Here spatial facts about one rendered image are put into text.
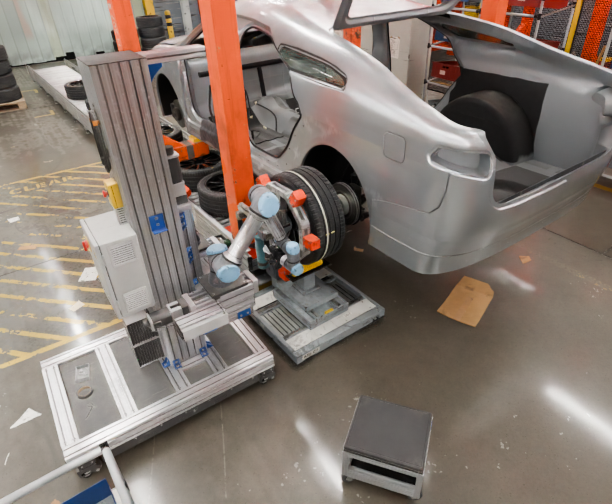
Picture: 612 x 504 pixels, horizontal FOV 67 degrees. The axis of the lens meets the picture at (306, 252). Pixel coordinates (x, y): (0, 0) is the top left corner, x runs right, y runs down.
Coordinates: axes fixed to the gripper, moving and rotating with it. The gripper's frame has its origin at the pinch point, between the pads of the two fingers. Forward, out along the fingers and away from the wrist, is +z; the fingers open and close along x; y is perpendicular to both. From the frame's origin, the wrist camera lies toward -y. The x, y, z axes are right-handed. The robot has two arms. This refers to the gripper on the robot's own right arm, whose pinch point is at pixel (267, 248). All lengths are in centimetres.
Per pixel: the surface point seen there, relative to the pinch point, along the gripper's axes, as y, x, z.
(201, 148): -22, -69, 249
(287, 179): 33.2, -28.8, 16.2
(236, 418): -83, 55, -39
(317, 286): -59, -47, 10
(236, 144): 49, -15, 56
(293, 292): -61, -29, 17
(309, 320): -68, -25, -8
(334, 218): 12.4, -43.2, -14.2
